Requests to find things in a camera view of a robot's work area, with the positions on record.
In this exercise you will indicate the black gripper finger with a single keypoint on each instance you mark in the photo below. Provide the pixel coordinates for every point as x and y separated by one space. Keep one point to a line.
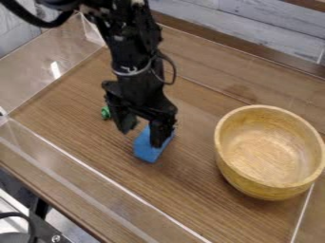
161 130
123 116

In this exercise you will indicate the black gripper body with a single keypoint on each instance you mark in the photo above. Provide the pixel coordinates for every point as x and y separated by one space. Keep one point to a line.
139 87

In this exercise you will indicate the blue foam block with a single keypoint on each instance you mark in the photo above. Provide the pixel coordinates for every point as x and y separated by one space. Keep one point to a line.
143 150

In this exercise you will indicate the brown wooden bowl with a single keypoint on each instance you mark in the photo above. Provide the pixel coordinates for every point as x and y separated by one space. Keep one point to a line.
269 152

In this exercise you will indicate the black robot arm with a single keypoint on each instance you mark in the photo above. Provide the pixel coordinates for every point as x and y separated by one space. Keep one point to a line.
132 36

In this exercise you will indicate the green dry erase marker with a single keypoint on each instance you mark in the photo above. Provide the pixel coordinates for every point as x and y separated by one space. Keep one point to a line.
106 113

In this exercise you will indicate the black metal table leg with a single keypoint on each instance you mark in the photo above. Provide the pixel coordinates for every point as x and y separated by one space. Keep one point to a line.
42 208

